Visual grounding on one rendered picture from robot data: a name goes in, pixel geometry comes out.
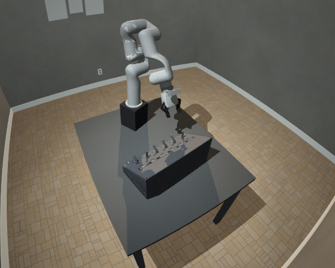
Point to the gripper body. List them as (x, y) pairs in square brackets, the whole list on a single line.
[(169, 101)]

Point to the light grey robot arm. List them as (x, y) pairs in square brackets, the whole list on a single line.
[(145, 51)]

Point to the black switch console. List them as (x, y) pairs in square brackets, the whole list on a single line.
[(158, 168)]

